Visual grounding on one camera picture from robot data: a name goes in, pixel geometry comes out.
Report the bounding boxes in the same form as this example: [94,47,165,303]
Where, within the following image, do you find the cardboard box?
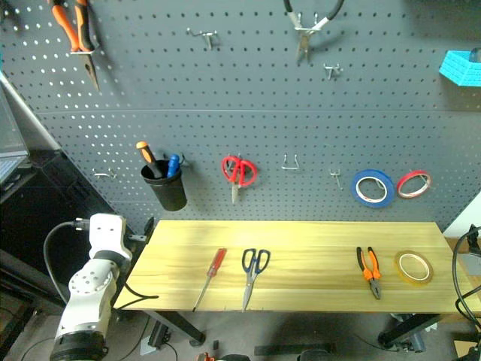
[452,338,481,361]

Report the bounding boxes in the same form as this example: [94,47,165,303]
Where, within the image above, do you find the black handled silver pliers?
[283,0,346,64]

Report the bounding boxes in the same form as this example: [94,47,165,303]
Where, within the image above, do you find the red handled screwdriver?
[192,247,228,313]

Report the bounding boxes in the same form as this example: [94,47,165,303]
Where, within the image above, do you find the orange black handled screwdriver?
[135,141,165,179]

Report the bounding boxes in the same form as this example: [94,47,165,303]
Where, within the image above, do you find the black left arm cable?
[43,217,91,302]

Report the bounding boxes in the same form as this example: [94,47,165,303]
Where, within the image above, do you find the yellow tape roll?
[393,250,434,287]

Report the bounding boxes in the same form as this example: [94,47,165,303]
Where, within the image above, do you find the orange black needle-nose pliers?
[48,0,101,92]

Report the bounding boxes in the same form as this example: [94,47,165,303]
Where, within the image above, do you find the red tape roll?
[396,169,433,200]

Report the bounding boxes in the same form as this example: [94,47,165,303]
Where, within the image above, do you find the black table leg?
[144,310,207,344]
[377,313,449,349]

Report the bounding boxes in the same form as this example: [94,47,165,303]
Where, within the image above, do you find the blue handled screwdriver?
[166,153,180,178]

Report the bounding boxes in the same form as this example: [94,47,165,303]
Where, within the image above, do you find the blue tape roll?
[350,168,396,209]

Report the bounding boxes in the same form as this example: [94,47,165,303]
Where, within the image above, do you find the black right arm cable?
[452,224,481,321]

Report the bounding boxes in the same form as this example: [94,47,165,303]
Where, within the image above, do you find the black cabinet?
[0,149,116,302]

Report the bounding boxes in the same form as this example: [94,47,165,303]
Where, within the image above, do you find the grey metal pegboard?
[0,0,481,236]

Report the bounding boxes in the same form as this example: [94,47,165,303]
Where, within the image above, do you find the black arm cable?
[43,217,91,302]
[452,224,481,321]

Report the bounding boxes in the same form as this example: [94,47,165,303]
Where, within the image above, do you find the cyan plastic basket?
[438,48,481,88]

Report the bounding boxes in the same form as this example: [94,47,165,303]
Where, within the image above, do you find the black thin cable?
[112,280,160,311]

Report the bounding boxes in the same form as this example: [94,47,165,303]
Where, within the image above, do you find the blue handled scissors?
[240,247,271,313]

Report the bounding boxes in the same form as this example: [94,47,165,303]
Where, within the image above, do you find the black power strip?
[147,321,170,349]

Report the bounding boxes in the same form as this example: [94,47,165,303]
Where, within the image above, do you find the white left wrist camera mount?
[89,213,132,261]

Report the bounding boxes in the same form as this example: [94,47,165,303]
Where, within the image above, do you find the black plastic cup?
[140,159,188,212]

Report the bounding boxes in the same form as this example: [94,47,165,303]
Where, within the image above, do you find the red handled scissors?
[220,153,259,205]

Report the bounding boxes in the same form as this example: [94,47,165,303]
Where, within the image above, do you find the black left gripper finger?
[141,217,156,242]

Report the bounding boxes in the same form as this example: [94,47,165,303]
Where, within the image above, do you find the orange black combination pliers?
[355,246,383,301]

